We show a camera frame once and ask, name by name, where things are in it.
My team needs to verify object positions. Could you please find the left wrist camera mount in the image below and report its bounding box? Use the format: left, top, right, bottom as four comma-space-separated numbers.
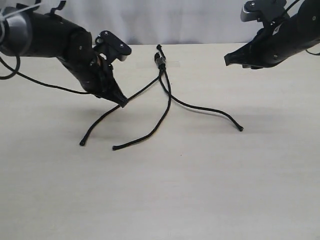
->
93, 30, 132, 64

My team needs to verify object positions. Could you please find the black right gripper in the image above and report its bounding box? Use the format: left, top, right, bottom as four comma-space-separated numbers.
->
223, 21, 301, 70

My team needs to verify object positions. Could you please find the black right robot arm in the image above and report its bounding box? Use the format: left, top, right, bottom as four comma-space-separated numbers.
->
224, 0, 320, 70

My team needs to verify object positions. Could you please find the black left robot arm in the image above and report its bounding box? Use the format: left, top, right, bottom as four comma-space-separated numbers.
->
0, 1, 132, 107

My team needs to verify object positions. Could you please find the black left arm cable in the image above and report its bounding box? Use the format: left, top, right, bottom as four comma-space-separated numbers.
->
0, 53, 93, 95

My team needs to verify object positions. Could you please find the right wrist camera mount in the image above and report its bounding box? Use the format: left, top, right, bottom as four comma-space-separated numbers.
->
240, 0, 290, 22

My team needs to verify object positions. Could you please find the white curtain backdrop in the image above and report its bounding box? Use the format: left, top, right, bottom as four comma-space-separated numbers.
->
58, 0, 263, 45

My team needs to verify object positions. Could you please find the clear adhesive tape strip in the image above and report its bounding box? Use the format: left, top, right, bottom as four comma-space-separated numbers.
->
136, 61, 181, 69

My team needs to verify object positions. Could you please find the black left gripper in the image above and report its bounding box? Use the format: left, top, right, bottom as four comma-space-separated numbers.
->
58, 44, 128, 108

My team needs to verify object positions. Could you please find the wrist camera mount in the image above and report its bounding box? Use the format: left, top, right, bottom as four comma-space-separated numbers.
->
93, 30, 132, 64
240, 0, 290, 22

